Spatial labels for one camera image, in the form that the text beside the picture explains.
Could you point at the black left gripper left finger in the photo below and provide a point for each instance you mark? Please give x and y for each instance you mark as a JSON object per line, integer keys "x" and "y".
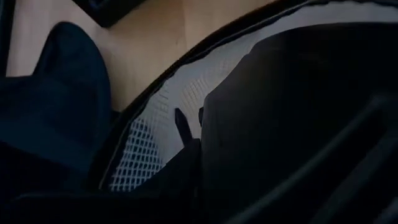
{"x": 183, "y": 168}

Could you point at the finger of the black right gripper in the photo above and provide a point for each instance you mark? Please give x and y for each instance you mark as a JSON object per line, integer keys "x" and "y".
{"x": 295, "y": 93}

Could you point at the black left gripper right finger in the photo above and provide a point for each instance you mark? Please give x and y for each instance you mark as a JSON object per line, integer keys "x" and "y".
{"x": 273, "y": 174}

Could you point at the clear mesh zipper pouch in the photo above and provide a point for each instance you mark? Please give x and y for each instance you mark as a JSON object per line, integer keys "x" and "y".
{"x": 186, "y": 90}

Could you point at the navy blue backpack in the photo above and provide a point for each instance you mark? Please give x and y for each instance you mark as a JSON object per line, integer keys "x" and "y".
{"x": 62, "y": 93}

